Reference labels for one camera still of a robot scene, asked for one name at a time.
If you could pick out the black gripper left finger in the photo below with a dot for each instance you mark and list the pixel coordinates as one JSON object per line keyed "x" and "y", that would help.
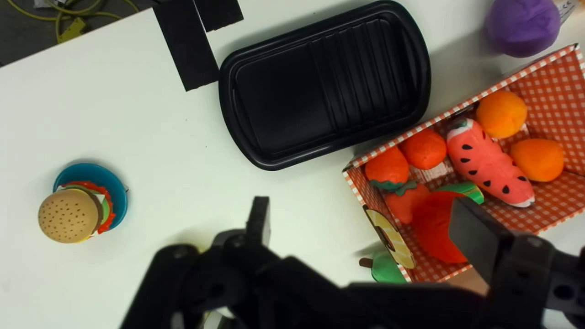
{"x": 201, "y": 286}

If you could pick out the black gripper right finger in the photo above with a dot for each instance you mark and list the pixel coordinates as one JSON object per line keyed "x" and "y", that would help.
{"x": 530, "y": 281}

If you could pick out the red tomato toy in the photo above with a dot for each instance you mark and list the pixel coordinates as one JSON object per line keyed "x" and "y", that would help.
{"x": 435, "y": 230}

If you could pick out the round orange fruit toy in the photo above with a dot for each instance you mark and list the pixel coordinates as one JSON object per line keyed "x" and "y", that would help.
{"x": 537, "y": 160}
{"x": 501, "y": 114}

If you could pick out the watermelon slice toy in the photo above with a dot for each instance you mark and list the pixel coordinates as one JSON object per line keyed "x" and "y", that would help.
{"x": 486, "y": 162}

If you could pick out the green pear toy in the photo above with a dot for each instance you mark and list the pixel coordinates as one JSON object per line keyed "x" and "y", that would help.
{"x": 385, "y": 270}

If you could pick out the avocado half toy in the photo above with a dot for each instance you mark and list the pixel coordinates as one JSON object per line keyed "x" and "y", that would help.
{"x": 389, "y": 239}

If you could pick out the burger toy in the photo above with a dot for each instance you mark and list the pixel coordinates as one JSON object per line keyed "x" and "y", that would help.
{"x": 69, "y": 215}

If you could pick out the orange tomato toy middle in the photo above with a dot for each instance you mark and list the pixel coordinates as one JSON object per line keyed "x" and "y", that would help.
{"x": 422, "y": 149}

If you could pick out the red toy with green leaves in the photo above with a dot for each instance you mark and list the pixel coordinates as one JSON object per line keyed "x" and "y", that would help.
{"x": 385, "y": 166}

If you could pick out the orange gingham basket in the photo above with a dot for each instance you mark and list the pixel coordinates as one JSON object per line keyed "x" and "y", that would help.
{"x": 548, "y": 85}

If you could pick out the purple round plush toy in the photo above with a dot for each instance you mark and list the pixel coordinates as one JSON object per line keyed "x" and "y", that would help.
{"x": 523, "y": 27}

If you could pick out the small blue plate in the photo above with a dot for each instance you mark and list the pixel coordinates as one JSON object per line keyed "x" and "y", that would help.
{"x": 115, "y": 189}

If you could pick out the black plastic tray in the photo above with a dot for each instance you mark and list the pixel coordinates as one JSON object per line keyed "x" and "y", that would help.
{"x": 316, "y": 85}

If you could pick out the black tape strip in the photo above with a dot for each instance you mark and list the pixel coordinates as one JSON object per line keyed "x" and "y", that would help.
{"x": 184, "y": 43}

